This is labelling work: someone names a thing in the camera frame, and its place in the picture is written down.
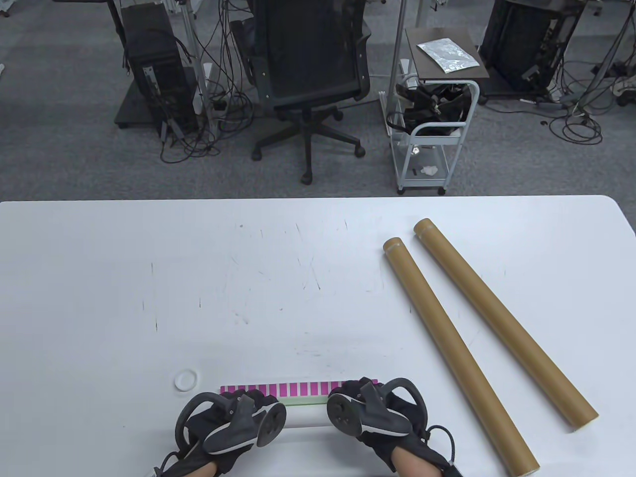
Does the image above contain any person's left hand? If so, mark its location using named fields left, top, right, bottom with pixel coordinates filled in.
left=161, top=389, right=286, bottom=476

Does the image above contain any person's right hand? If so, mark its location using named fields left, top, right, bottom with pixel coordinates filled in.
left=328, top=379, right=448, bottom=473

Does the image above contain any green striped mouse pad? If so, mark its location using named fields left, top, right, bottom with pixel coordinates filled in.
left=220, top=380, right=379, bottom=429

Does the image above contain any brown cardboard mailing tube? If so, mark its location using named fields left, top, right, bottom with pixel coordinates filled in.
left=413, top=219, right=599, bottom=431
left=383, top=238, right=541, bottom=474

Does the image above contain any person's left forearm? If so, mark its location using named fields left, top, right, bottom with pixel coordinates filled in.
left=184, top=458, right=218, bottom=477

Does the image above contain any person's right forearm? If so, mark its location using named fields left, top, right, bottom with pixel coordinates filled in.
left=397, top=445, right=445, bottom=477

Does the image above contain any grey hand tracker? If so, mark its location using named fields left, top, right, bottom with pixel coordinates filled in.
left=174, top=392, right=288, bottom=455
left=326, top=378, right=428, bottom=438

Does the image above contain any white rolling cart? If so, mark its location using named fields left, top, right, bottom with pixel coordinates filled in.
left=380, top=75, right=481, bottom=195

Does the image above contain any black headset gear pile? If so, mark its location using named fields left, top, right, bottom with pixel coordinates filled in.
left=387, top=82, right=473, bottom=137

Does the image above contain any dark grey floor plate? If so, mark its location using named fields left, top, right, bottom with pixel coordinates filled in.
left=114, top=79, right=159, bottom=130

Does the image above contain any brown side table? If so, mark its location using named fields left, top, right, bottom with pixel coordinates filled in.
left=405, top=27, right=490, bottom=81

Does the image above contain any black office chair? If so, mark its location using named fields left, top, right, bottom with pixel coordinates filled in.
left=230, top=0, right=372, bottom=185

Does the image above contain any silver plastic bag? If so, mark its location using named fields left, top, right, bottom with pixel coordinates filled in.
left=416, top=38, right=481, bottom=74

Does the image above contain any black computer tower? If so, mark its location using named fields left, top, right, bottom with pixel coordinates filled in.
left=121, top=4, right=199, bottom=135
left=479, top=0, right=584, bottom=97

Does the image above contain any white power strip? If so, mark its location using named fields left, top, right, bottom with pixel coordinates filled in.
left=609, top=77, right=636, bottom=100

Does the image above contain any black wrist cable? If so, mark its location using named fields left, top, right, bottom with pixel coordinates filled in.
left=152, top=450, right=182, bottom=477
left=426, top=424, right=457, bottom=465

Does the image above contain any tangle of black cables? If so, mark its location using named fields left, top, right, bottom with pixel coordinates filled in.
left=544, top=47, right=636, bottom=146
left=158, top=0, right=256, bottom=164

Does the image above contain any silver metal frame post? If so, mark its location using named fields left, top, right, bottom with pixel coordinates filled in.
left=387, top=0, right=409, bottom=117
left=178, top=0, right=219, bottom=136

